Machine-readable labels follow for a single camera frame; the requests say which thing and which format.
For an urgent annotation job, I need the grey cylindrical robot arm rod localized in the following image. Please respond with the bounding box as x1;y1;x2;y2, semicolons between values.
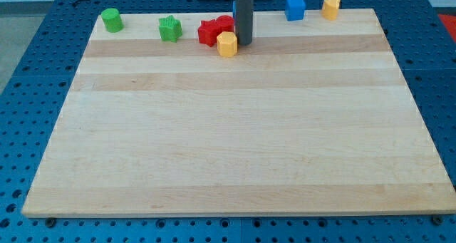
235;0;254;46

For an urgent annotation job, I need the red star block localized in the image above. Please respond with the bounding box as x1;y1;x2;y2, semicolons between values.
197;19;221;47

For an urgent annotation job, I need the green star block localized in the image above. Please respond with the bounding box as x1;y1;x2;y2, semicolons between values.
158;15;182;43

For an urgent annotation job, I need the red cylinder block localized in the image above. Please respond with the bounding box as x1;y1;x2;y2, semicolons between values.
215;15;234;32

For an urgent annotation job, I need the large wooden board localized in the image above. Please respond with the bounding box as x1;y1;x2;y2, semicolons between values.
22;9;455;218

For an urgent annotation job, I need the blue block behind rod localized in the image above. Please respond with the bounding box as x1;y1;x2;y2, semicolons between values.
232;1;236;19

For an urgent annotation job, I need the yellow half-round block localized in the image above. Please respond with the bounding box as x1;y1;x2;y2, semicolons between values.
321;0;341;21

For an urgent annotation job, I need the blue cube block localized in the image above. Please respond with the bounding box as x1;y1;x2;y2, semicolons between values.
285;0;306;21

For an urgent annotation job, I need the green cylinder block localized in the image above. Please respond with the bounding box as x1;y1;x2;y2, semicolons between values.
101;8;124;33

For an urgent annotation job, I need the yellow hexagon block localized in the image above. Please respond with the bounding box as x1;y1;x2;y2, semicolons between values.
217;31;238;57

